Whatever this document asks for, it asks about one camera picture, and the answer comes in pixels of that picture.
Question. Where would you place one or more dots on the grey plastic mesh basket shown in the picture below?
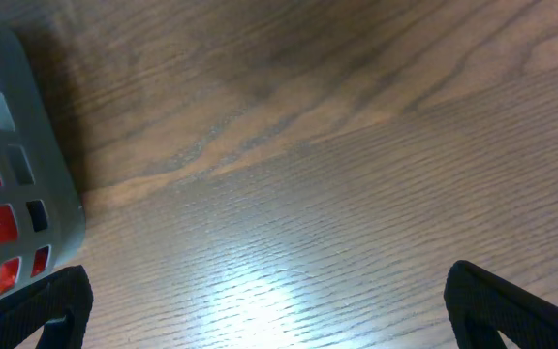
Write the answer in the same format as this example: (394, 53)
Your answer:
(24, 122)

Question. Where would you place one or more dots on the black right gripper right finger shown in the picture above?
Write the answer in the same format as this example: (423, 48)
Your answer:
(484, 307)

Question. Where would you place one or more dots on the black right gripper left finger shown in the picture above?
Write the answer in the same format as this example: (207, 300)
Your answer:
(59, 305)

